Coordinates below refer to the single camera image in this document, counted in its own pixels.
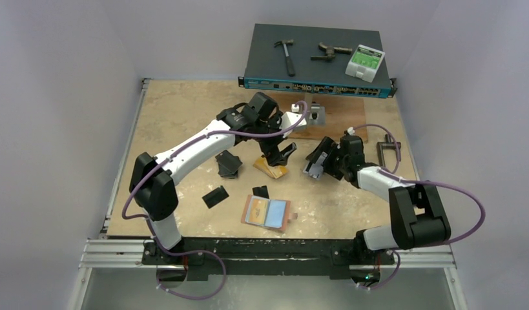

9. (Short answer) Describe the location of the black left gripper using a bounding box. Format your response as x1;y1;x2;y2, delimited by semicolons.
253;112;296;166

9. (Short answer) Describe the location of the single black card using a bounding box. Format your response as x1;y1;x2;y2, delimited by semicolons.
252;185;270;199
202;185;229;209

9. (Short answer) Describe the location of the pink leather card holder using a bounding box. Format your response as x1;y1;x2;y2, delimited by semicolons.
240;195;298;232

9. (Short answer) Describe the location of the single gold VIP card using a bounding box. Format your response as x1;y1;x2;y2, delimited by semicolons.
245;196;270;225

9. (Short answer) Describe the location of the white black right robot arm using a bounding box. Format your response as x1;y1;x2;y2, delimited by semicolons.
303;135;451;263

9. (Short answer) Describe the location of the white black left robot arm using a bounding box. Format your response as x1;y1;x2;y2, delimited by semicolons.
121;92;309;264

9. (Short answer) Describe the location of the white silver card stack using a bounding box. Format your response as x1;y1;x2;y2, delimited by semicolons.
302;162;324;180

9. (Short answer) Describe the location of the brown wooden board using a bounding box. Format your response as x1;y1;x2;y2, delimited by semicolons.
264;90;366;141

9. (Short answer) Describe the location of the small claw hammer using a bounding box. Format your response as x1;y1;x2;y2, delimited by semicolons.
274;39;296;77

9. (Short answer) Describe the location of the white green electronic box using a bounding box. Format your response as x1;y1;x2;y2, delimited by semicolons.
345;45;385;83

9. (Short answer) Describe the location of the rusty metal tool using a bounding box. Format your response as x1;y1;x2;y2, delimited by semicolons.
310;42;353;62

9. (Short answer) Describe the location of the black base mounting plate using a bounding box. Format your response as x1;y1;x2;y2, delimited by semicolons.
141;237;395;281

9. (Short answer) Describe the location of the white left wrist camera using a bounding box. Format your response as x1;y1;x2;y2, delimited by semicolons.
280;100;307;138

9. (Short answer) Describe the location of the metal stand bracket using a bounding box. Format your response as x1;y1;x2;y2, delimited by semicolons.
304;93;326;127

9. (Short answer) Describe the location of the dark metal clamp handle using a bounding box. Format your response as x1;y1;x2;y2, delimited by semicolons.
376;134;402;167

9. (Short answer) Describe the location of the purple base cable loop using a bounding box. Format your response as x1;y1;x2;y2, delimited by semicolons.
155;249;228;300

